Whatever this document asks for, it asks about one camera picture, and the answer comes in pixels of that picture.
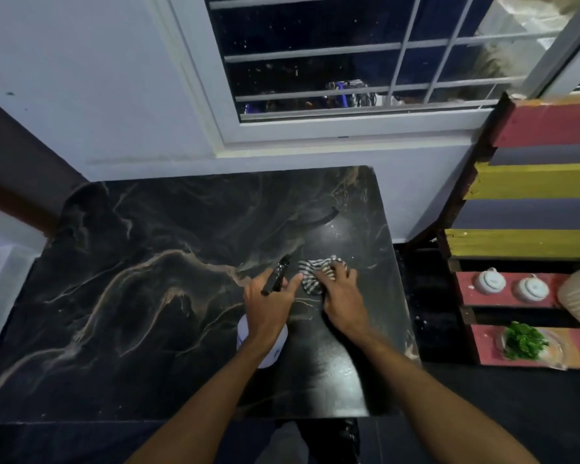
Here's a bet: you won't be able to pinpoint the person's right hand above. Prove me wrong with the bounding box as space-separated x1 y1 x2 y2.
320 262 374 342

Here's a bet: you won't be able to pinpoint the person's left hand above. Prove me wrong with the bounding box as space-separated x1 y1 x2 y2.
243 268 305 343

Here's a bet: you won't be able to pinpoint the black white striped cloth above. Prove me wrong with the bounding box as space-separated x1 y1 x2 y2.
297 255 350 296

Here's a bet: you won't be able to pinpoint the white spray bottle black trigger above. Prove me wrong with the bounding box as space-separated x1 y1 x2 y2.
237 255 292 370

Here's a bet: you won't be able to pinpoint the person's right forearm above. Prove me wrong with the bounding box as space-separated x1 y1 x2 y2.
341 328 539 464

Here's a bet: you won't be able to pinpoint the person's left forearm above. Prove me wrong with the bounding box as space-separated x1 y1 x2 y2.
125 328 291 464

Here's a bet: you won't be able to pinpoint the person's legs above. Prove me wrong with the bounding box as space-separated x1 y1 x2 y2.
266 418 361 464

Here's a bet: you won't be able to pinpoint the white ceramic lidded jar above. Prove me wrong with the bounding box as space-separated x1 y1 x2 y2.
512 274 550 304
474 267 507 295

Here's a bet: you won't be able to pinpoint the green leafy plant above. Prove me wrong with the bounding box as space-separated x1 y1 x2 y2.
503 321 550 361

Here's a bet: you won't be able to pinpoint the colourful painted wooden pallet shelf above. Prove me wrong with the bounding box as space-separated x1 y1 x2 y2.
436 93 580 372

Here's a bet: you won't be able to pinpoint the white framed window with grille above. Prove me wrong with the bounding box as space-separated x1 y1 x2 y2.
147 0 580 158

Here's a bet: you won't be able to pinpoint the brown wooden door frame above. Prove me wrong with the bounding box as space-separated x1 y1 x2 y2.
0 92 89 238

